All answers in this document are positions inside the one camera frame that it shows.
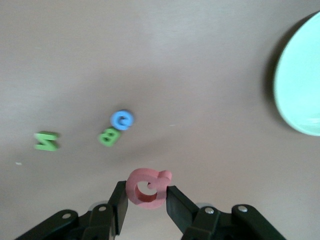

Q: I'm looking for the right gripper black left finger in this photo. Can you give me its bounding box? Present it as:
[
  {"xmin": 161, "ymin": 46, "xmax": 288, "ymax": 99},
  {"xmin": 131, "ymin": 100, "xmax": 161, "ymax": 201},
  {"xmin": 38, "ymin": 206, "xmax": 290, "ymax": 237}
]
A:
[{"xmin": 14, "ymin": 180, "xmax": 129, "ymax": 240}]

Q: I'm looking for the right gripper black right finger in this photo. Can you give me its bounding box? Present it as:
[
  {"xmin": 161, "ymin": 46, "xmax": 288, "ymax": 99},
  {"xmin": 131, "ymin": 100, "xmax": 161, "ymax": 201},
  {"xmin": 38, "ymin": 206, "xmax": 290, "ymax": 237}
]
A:
[{"xmin": 165, "ymin": 185, "xmax": 287, "ymax": 240}]

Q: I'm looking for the pink foam letter Q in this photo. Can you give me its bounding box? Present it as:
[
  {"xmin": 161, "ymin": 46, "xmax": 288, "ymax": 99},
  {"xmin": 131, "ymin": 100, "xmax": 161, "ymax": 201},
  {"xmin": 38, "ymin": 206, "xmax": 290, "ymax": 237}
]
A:
[{"xmin": 124, "ymin": 167, "xmax": 173, "ymax": 210}]

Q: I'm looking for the green foam letter B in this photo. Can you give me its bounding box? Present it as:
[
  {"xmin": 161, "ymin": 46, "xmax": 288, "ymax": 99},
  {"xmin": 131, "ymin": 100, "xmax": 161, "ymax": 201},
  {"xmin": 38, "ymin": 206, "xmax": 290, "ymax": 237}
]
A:
[{"xmin": 98, "ymin": 126, "xmax": 123, "ymax": 147}]

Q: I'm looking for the green foam letter N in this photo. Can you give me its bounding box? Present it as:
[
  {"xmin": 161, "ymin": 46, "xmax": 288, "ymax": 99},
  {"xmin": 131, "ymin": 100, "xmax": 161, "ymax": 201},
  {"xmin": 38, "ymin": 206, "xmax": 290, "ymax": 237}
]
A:
[{"xmin": 33, "ymin": 131, "xmax": 61, "ymax": 153}]

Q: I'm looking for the blue foam letter G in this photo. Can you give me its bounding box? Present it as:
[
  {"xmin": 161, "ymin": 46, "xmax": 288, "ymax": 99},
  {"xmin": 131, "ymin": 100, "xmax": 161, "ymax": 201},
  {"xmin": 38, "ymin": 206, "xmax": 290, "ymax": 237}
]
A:
[{"xmin": 109, "ymin": 109, "xmax": 136, "ymax": 132}]

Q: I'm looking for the brown table cover sheet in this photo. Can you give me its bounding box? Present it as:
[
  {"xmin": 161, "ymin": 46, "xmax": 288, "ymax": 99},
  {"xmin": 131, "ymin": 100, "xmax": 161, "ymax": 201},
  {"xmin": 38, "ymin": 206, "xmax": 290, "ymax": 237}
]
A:
[{"xmin": 0, "ymin": 0, "xmax": 320, "ymax": 240}]

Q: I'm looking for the light green plate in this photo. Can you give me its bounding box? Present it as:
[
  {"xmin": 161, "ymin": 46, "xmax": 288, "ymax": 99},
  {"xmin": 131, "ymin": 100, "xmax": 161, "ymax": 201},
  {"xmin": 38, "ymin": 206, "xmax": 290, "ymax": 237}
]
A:
[{"xmin": 273, "ymin": 11, "xmax": 320, "ymax": 137}]

